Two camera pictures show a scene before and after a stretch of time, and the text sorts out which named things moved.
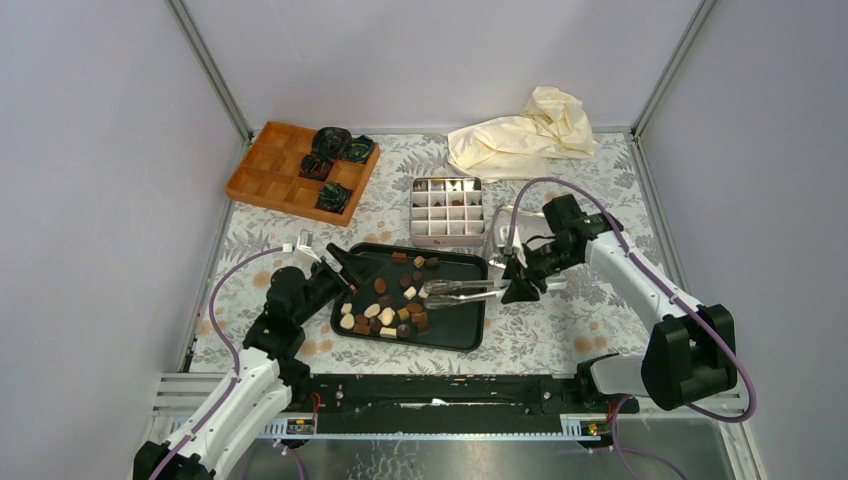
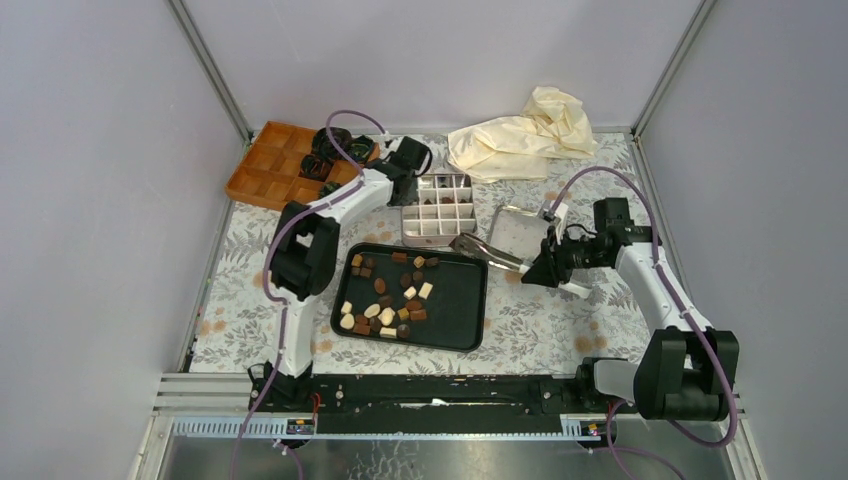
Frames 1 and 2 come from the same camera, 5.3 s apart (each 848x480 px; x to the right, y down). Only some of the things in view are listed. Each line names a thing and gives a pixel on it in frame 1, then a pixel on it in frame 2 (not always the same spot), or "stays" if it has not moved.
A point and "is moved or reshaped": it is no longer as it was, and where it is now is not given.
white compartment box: x=447 y=211 is moved or reshaped
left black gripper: x=357 y=270 → x=407 y=197
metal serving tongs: x=444 y=293 → x=493 y=256
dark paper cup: x=358 y=149 stays
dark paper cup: x=313 y=166 stays
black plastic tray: x=388 y=304 stays
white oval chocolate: x=372 y=310 stays
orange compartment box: x=267 y=173 stays
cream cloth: x=500 y=148 stays
